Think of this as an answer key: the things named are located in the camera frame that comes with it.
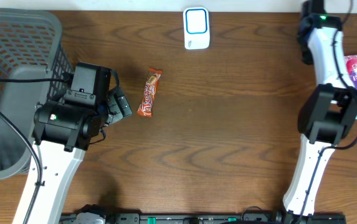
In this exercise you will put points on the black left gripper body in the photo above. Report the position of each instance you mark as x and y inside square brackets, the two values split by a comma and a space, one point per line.
[121, 104]

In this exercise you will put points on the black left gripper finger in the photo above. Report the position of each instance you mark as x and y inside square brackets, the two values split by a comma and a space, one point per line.
[114, 111]
[123, 103]

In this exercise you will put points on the orange chocolate bar wrapper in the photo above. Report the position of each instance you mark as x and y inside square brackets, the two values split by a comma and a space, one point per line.
[150, 89]

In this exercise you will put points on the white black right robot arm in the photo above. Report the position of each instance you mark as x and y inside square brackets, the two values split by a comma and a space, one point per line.
[328, 115]

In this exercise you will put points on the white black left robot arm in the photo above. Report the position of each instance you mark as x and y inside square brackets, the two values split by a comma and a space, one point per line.
[63, 129]

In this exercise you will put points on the white barcode scanner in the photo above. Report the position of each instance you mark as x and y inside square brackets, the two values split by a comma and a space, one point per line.
[196, 28]

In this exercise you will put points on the grey plastic mesh basket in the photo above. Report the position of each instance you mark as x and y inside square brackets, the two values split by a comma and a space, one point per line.
[32, 61]

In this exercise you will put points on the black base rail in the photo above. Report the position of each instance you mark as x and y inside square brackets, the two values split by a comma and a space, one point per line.
[95, 214]

